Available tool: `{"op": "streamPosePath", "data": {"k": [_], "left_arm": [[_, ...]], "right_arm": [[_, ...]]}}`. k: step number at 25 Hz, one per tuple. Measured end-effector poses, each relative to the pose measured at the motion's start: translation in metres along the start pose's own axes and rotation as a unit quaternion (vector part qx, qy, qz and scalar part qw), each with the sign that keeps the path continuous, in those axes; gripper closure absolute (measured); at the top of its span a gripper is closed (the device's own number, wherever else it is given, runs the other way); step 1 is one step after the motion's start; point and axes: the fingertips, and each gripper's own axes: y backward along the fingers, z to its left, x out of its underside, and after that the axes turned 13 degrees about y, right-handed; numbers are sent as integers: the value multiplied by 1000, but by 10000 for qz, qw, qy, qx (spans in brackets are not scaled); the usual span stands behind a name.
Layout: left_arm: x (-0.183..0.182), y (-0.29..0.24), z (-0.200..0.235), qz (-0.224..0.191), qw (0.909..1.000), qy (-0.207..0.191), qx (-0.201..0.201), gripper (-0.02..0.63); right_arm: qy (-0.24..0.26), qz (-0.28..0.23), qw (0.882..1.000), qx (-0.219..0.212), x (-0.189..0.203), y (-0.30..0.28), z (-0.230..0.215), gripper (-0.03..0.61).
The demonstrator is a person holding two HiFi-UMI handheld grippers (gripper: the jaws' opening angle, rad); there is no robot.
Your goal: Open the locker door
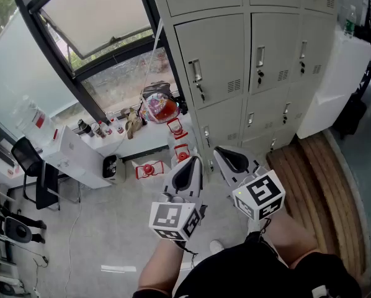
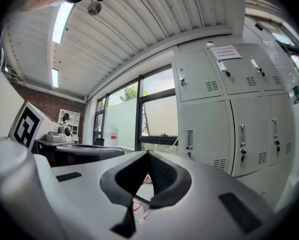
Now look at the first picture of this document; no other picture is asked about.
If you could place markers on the black backpack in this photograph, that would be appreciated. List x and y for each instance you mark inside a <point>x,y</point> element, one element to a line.
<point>157,88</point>

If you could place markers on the dark patterned cup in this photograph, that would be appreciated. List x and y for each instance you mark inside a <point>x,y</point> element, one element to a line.
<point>98,130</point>

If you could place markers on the white trash bin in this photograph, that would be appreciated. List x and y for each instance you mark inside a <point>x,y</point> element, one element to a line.
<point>112,168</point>

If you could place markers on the clear bottle green label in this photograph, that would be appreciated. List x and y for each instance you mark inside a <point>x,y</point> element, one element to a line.
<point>349,26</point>

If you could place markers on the grey oval device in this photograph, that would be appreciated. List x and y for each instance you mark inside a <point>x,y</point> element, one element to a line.
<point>18,230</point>

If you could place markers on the colourful round bag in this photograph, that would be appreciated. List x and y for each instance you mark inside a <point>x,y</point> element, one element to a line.
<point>159,109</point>

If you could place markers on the black framed window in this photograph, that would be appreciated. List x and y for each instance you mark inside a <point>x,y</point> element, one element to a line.
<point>95,11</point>

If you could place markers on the person's right forearm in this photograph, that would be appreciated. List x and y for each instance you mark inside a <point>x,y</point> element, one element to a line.
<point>291,237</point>

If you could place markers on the small clear bottle red label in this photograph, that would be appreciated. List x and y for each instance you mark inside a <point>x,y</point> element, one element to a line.
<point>106,128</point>
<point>116,123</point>

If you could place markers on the grey metal locker cabinet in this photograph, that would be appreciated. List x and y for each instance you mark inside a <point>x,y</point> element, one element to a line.
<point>216,48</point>

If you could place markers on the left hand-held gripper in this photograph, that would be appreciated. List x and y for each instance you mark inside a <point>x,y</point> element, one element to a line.
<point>173,217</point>

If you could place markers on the white block counter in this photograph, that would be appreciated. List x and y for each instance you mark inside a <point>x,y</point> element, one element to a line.
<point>337,73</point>

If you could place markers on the person's white shoe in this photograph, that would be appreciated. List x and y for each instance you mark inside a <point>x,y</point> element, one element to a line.
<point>216,247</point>

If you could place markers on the black tumbler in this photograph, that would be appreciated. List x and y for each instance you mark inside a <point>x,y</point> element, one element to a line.
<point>85,127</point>

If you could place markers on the person's black clothing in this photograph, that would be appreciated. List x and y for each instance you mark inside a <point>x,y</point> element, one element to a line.
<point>235,275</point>

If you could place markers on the person's left forearm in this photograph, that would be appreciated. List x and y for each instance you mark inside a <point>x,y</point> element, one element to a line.
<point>160,265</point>

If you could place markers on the beige plush toy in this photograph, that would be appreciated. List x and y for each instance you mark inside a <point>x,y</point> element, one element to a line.
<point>132,123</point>

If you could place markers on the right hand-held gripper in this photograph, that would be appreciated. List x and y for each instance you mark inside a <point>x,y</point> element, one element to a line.
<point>260,194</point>

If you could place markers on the large water jug red label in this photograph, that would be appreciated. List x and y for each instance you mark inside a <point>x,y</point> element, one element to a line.
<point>33,120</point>

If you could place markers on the brown ribbed wooden platform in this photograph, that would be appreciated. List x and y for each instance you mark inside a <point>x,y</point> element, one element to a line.
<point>322,182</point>

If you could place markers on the black office chair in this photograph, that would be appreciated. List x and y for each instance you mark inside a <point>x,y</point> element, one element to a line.
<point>27,157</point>

